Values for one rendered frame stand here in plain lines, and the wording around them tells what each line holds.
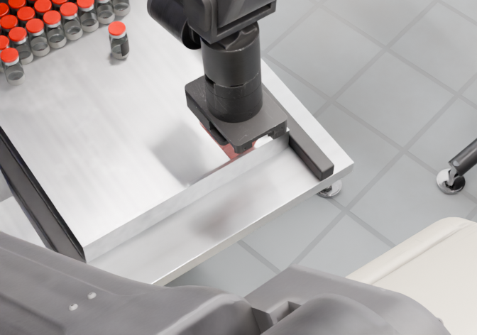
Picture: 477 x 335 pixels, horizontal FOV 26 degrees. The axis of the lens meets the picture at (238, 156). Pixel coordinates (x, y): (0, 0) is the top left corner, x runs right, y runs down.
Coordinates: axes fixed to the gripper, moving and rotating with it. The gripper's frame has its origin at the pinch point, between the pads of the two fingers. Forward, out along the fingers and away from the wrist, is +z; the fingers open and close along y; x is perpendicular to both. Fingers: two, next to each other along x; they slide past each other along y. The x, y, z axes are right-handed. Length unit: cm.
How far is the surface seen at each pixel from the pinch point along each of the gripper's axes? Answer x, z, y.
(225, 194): 3.3, 2.3, -2.0
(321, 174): -6.3, 1.1, -6.6
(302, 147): -6.5, 0.3, -2.9
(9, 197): 23.1, 0.9, 10.6
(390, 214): -51, 88, 28
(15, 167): 21.0, -1.1, 12.3
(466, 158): -69, 79, 26
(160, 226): 11.3, 2.2, -1.4
